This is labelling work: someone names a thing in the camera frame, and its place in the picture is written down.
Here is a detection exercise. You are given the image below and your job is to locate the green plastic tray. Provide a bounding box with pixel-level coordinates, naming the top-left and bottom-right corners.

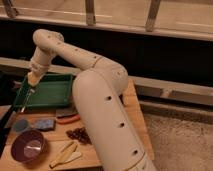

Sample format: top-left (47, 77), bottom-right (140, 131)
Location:
top-left (13, 73), bottom-right (74, 110)

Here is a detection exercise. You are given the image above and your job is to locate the purple bowl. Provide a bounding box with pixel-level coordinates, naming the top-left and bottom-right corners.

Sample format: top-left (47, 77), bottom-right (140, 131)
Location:
top-left (11, 130), bottom-right (45, 163)

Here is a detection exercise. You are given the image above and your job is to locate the yellow wooden spatula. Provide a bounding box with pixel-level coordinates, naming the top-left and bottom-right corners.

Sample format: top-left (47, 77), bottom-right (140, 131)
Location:
top-left (49, 141), bottom-right (82, 169)

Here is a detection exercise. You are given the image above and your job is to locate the grey brush block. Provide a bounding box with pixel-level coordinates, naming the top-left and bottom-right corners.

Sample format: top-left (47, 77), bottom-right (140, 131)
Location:
top-left (56, 107), bottom-right (77, 118)

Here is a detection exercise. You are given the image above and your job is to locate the blue sponge block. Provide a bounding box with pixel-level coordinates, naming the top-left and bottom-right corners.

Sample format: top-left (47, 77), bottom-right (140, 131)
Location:
top-left (34, 119), bottom-right (55, 131)

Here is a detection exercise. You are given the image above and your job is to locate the metal fork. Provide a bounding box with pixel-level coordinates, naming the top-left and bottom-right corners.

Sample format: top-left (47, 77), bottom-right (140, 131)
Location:
top-left (21, 87), bottom-right (35, 113)

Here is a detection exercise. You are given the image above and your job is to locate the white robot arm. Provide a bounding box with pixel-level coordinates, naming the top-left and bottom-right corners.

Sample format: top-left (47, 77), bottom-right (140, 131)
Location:
top-left (28, 29), bottom-right (157, 171)

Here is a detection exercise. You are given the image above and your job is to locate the wooden cutting board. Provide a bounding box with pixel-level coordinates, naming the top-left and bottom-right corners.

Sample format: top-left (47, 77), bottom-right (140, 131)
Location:
top-left (0, 79), bottom-right (154, 171)

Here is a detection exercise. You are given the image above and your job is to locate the pile of brown beans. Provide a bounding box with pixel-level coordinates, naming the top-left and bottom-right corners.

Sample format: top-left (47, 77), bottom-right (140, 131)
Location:
top-left (66, 127), bottom-right (91, 144)

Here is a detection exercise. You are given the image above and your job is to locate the blue round lid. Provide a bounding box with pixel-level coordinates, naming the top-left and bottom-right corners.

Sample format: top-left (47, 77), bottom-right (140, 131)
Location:
top-left (12, 119), bottom-right (30, 134)

